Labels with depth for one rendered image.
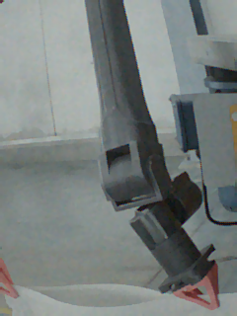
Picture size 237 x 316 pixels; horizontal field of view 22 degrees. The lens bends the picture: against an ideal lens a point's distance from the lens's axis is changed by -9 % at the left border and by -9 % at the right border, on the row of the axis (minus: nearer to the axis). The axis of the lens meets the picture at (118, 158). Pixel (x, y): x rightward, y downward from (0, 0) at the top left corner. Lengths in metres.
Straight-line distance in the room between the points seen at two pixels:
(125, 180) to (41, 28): 6.02
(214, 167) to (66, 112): 5.75
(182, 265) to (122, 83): 0.26
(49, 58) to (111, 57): 5.92
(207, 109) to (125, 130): 0.24
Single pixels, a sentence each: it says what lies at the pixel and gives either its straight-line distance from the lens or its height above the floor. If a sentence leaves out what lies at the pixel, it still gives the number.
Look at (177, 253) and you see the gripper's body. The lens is 0.84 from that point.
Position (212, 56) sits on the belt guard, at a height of 1.38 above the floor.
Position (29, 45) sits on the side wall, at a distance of 6.91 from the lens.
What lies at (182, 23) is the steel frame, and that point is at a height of 1.39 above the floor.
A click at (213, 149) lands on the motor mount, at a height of 1.22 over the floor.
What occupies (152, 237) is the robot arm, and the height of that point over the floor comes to 1.17.
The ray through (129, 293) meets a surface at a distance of 0.99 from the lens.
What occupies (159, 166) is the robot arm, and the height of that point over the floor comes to 1.26.
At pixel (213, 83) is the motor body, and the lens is 1.06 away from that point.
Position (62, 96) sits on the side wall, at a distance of 6.75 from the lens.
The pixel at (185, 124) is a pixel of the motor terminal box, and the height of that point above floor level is 1.26.
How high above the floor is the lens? 1.46
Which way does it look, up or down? 13 degrees down
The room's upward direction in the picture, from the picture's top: 9 degrees counter-clockwise
